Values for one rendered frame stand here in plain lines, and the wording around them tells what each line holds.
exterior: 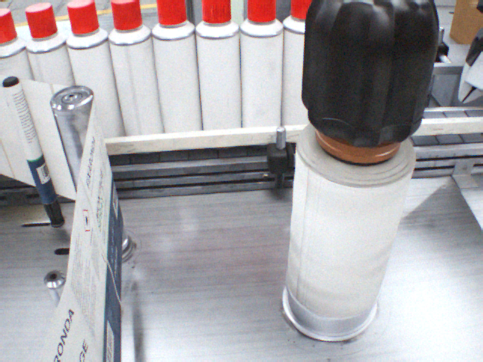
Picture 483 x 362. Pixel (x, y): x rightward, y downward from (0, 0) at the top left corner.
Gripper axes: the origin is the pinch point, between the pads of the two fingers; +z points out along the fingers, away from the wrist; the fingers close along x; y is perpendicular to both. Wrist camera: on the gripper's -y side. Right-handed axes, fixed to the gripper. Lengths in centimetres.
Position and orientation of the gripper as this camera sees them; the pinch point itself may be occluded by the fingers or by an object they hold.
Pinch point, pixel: (464, 91)
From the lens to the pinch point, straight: 73.1
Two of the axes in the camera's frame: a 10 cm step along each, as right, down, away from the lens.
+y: 0.8, 6.4, -7.6
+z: -4.8, 7.0, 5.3
